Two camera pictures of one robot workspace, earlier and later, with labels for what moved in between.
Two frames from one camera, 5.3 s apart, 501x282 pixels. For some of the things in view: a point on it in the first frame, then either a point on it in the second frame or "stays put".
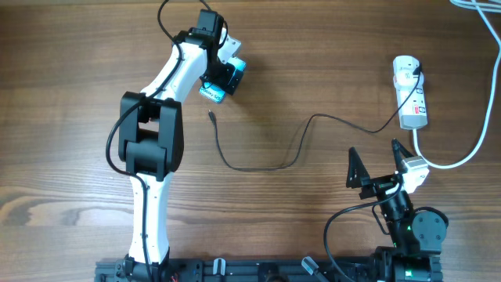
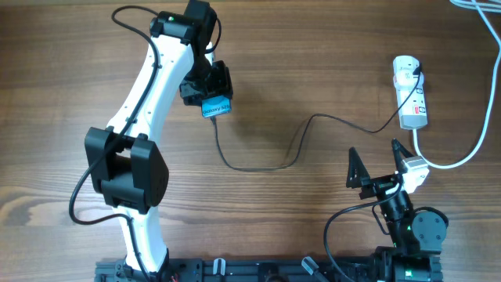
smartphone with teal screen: x=214 y=92 -> x=216 y=106
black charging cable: x=299 y=145 stays put
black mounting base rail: x=232 y=270 stays put
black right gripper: x=375 y=186 stays put
